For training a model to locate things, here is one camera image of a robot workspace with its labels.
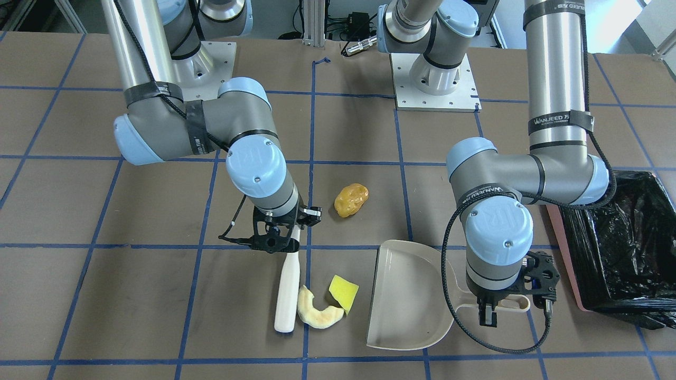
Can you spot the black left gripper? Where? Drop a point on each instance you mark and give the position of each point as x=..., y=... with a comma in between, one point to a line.
x=488, y=303

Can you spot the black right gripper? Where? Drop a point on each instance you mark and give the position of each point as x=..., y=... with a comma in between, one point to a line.
x=311, y=214

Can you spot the beige plastic dustpan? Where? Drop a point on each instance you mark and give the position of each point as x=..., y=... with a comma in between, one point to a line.
x=408, y=311

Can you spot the white hand brush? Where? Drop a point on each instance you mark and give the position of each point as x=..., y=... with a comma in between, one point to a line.
x=288, y=286

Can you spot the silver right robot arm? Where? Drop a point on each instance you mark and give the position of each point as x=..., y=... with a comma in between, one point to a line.
x=181, y=102

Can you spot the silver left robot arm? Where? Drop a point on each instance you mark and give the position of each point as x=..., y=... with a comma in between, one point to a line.
x=495, y=188

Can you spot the pink trash bin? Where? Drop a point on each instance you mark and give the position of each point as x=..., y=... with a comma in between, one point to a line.
x=558, y=226

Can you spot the black trash bag liner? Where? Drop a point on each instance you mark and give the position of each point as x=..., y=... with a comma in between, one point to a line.
x=623, y=253

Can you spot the yellow toy potato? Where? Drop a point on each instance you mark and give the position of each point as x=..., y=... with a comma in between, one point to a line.
x=350, y=199

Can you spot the yellow green sponge piece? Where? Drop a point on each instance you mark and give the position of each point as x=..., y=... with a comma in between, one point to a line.
x=343, y=291

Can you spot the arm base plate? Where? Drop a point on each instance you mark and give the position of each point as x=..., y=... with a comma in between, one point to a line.
x=420, y=86
x=201, y=75

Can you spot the aluminium frame post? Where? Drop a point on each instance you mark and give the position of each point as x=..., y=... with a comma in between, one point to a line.
x=314, y=16

